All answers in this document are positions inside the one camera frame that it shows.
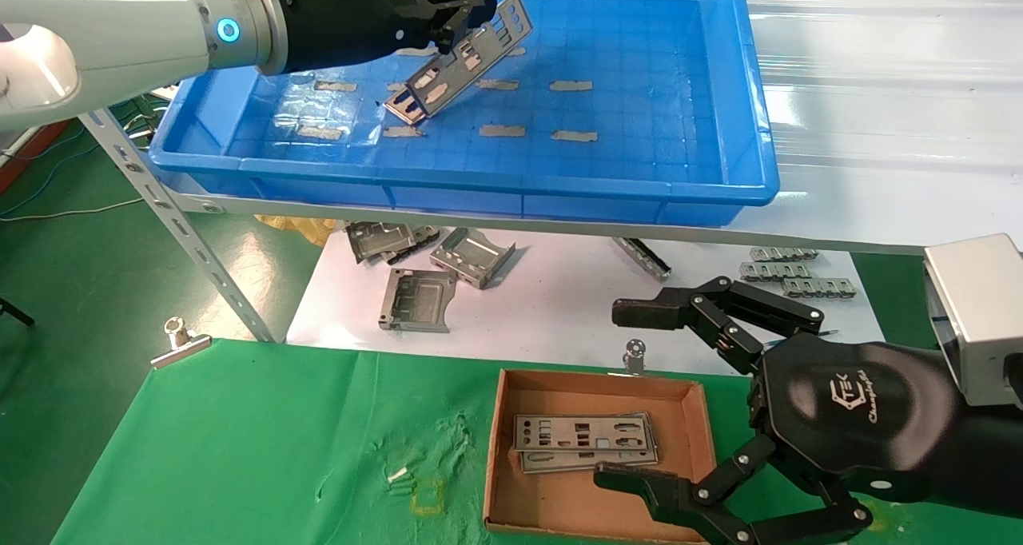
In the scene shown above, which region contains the white perforated shelf upright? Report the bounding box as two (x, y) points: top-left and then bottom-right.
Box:
(78, 107), (278, 344)

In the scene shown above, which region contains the yellow plastic bag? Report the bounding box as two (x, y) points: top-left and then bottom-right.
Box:
(254, 214), (338, 247)

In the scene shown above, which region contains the white paper sheet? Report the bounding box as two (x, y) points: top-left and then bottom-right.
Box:
(285, 227), (886, 376)

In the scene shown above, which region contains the brown cardboard box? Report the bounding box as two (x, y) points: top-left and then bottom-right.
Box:
(483, 368), (718, 544)

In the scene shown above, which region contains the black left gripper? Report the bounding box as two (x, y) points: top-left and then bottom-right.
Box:
(272, 0), (499, 74)

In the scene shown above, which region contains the perforated metal rail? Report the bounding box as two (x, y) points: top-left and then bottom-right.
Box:
(611, 237), (673, 283)

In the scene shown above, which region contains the grey sheet metal bracket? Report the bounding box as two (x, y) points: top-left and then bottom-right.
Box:
(382, 225), (441, 264)
(345, 221), (416, 265)

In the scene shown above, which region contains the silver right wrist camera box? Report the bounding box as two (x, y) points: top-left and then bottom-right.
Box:
(923, 233), (1023, 408)

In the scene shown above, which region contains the white floor cable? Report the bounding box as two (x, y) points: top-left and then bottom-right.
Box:
(0, 197), (145, 225)

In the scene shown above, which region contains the blue plastic tray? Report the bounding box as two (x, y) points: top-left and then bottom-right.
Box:
(149, 0), (781, 228)

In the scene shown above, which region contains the grey metal connector strip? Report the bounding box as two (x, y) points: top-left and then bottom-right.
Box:
(738, 262), (813, 281)
(781, 277), (858, 300)
(750, 246), (819, 263)

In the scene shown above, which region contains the grey u-shaped metal bracket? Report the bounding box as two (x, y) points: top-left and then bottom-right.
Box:
(429, 226), (517, 291)

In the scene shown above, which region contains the grey flat metal frame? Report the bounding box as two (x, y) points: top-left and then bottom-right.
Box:
(377, 268), (459, 335)

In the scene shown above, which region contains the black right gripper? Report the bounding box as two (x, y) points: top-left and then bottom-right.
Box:
(593, 276), (965, 545)

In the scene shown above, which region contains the green table cloth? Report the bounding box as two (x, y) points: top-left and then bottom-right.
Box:
(50, 337), (1023, 545)

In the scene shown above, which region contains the black stand leg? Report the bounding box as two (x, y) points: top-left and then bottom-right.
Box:
(0, 296), (36, 328)

